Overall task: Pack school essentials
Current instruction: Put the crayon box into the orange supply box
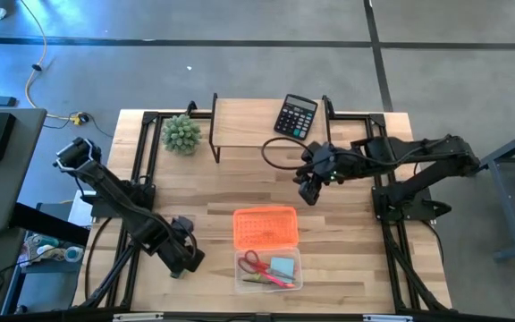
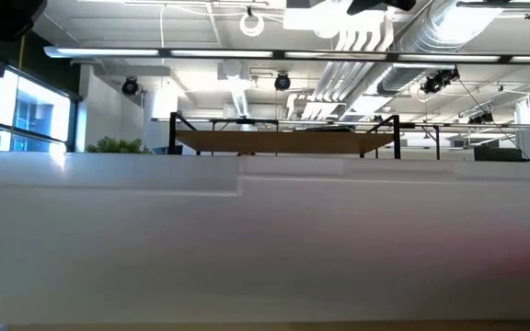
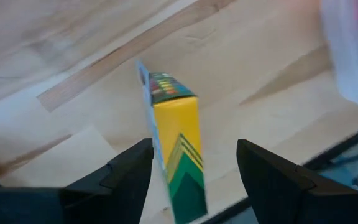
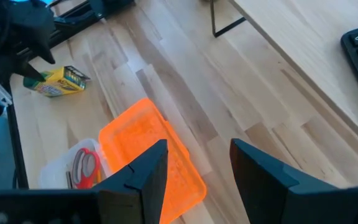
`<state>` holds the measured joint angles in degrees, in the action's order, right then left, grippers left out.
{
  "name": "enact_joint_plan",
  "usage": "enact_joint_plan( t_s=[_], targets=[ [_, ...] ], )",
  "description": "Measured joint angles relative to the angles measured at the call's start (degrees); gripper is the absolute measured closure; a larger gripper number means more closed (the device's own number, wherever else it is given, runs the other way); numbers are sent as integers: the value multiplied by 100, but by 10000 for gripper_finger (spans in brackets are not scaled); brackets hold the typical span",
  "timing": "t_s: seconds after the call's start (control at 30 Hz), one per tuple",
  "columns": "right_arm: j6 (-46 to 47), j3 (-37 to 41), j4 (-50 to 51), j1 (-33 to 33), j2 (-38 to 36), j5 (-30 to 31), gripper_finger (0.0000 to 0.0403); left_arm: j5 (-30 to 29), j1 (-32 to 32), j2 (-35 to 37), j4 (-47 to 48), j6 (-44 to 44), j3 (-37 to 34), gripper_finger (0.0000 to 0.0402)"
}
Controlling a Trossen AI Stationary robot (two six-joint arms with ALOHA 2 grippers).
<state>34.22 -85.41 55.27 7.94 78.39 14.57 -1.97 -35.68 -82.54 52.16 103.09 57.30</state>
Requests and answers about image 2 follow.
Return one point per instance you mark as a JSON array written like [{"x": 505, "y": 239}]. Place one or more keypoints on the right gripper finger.
[{"x": 384, "y": 4}]

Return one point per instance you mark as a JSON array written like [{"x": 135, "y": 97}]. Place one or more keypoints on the clear pencil box orange lid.
[{"x": 246, "y": 248}]

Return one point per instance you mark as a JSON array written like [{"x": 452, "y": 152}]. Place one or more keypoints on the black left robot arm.
[{"x": 3, "y": 16}]

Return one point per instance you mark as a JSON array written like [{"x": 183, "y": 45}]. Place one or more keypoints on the white ceiling conduit bundle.
[{"x": 352, "y": 80}]

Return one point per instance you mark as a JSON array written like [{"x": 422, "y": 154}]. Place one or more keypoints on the black ceiling spotlight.
[
  {"x": 437, "y": 82},
  {"x": 480, "y": 118}
]

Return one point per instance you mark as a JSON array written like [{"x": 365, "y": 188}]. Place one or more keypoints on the wooden shelf riser black legs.
[{"x": 283, "y": 141}]

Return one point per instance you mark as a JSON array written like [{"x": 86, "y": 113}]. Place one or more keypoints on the dark background monitor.
[{"x": 497, "y": 154}]

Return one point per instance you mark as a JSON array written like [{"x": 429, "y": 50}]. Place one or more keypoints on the long linear ceiling light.
[{"x": 108, "y": 52}]

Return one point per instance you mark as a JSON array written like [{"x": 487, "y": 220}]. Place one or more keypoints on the green potted plant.
[{"x": 118, "y": 147}]

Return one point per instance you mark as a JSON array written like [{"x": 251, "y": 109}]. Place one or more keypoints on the large window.
[{"x": 35, "y": 115}]

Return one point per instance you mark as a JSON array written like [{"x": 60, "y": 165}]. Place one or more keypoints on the silver ventilation duct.
[{"x": 430, "y": 27}]

